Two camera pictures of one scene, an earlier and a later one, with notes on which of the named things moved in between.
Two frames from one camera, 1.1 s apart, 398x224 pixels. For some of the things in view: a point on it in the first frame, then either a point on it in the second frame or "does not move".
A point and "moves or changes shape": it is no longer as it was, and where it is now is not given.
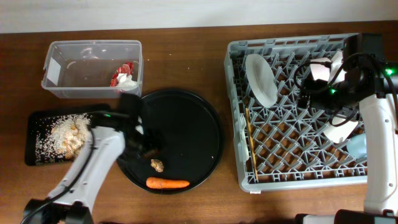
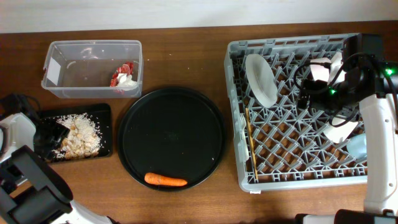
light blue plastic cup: [357, 146] does not move
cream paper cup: [335, 133] does not move
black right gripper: [316, 97] does not move
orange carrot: [153, 182] moves or changes shape
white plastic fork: [243, 152] does not move
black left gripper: [140, 141] → [61, 132]
